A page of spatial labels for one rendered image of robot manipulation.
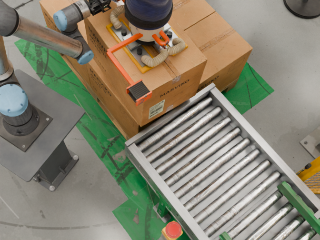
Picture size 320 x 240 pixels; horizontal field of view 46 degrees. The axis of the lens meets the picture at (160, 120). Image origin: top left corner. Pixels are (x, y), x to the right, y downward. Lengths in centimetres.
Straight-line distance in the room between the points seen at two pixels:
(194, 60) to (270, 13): 187
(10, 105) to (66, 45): 40
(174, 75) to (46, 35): 64
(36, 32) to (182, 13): 142
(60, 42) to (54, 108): 55
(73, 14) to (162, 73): 52
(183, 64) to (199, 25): 87
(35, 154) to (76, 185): 76
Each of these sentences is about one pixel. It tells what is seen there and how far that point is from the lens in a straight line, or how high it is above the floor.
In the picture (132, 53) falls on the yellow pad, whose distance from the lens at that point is 196.
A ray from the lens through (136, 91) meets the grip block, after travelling 170.
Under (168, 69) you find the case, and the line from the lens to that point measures 195.
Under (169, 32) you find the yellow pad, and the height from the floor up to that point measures 112.
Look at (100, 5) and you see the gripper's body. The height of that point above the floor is 121.
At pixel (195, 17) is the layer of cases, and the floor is 54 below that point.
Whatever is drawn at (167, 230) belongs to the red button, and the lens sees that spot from 169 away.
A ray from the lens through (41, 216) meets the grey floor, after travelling 283.
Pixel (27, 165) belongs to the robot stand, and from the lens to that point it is 213.
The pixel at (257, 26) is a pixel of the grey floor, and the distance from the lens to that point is 364.
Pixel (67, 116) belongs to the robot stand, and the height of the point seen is 75.
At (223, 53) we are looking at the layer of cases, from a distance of 270.
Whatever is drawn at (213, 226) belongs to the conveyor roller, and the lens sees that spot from 223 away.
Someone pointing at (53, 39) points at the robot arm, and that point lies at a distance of 176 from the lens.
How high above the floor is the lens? 271
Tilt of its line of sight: 65 degrees down
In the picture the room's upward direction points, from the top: 9 degrees clockwise
